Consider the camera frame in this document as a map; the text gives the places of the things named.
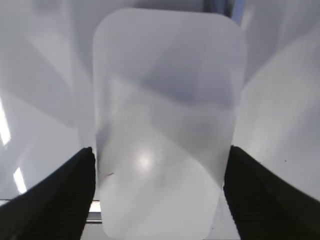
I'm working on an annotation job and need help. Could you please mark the white whiteboard eraser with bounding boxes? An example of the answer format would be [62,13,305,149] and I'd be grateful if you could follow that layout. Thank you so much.
[92,8,247,240]

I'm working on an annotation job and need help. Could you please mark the white whiteboard with grey frame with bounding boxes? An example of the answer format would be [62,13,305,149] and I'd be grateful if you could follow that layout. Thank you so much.
[0,0,320,231]

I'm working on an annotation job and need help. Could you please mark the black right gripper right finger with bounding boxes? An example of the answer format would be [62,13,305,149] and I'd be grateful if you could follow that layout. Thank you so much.
[223,145,320,240]

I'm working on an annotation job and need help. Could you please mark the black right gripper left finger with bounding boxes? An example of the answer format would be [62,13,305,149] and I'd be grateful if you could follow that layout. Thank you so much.
[0,147,96,240]

